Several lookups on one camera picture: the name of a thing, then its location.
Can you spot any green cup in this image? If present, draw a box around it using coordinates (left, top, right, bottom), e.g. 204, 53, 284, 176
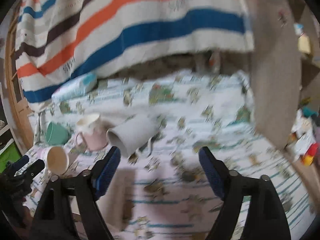
46, 122, 69, 146

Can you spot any white pink text mug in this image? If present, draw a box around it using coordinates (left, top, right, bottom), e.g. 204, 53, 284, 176
37, 146, 78, 176

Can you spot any red yellow toy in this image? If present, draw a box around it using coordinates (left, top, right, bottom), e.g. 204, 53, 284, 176
302, 142, 319, 166

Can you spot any pink and cream mug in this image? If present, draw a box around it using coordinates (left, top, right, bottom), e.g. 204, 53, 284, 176
75, 113, 108, 151

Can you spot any wet wipes pack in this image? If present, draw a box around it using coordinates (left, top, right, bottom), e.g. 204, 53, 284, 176
52, 73, 97, 103

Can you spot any grey white mug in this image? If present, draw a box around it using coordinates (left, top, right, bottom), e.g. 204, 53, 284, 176
107, 115, 159, 158

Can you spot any cat print bed sheet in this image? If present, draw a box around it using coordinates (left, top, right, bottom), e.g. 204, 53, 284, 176
28, 71, 316, 239

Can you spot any striped Paris blanket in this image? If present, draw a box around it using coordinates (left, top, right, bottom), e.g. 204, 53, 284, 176
15, 0, 254, 112

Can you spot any yellow box on shelf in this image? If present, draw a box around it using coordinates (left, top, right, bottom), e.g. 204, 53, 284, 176
298, 33, 311, 55

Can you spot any wooden shelf unit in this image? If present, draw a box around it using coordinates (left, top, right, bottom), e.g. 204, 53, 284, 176
289, 0, 319, 112

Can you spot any wooden window frame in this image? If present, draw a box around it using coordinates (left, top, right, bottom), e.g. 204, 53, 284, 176
5, 7, 34, 154

